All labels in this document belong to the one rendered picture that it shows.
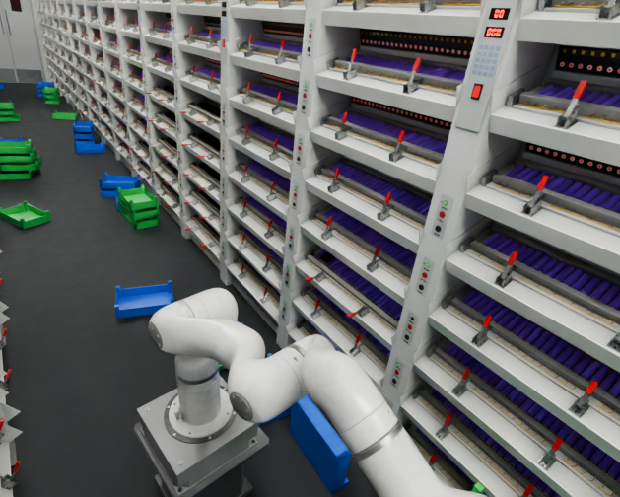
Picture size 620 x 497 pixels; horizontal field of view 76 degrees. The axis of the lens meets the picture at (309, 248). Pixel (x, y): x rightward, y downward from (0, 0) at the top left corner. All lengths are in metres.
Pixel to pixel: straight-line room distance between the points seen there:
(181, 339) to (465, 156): 0.84
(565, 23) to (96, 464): 1.89
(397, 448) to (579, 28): 0.84
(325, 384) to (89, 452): 1.32
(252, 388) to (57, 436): 1.28
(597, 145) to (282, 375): 0.76
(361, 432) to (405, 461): 0.07
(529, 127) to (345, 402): 0.72
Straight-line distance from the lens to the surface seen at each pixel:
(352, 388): 0.64
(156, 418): 1.38
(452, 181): 1.13
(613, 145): 0.98
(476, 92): 1.09
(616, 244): 1.02
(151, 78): 3.50
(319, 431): 1.57
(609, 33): 1.00
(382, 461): 0.65
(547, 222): 1.04
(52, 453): 1.89
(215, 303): 1.08
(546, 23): 1.05
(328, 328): 1.75
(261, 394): 0.74
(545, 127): 1.02
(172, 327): 1.02
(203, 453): 1.29
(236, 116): 2.20
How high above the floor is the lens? 1.44
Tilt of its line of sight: 28 degrees down
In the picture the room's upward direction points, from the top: 7 degrees clockwise
